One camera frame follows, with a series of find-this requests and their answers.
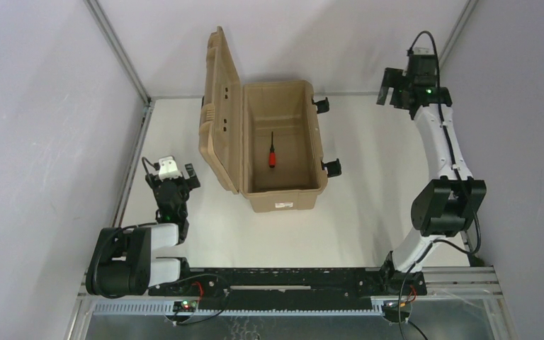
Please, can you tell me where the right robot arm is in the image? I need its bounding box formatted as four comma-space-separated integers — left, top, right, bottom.
375, 49, 487, 295

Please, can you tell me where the black latch upper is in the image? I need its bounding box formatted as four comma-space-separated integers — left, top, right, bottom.
312, 97, 330, 114

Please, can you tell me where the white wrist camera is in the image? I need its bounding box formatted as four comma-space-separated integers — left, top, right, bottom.
157, 156, 182, 181
411, 47, 435, 56

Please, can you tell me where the small electronics board with leds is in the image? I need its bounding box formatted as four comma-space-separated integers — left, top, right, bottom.
172, 300, 198, 314

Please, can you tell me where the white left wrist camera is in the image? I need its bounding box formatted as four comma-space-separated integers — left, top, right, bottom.
157, 156, 182, 181

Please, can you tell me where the tan plastic storage bin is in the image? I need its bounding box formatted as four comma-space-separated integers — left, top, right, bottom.
199, 27, 330, 213

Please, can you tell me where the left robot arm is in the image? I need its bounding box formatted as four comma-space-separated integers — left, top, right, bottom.
85, 157, 200, 299

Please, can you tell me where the black latch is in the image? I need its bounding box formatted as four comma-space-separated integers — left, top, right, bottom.
322, 158, 342, 178
312, 97, 330, 114

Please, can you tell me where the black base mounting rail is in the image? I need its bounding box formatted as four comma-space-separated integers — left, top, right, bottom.
148, 267, 428, 312

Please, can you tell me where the red handled screwdriver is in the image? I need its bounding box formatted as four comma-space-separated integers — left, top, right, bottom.
268, 132, 276, 169

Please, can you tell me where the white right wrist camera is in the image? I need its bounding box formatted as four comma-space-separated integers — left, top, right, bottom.
411, 47, 435, 56

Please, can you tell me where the aluminium frame profile left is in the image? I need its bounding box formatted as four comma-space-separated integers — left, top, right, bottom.
84, 0, 153, 227

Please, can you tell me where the black latch lower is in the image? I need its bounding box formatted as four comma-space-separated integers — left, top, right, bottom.
322, 158, 342, 178

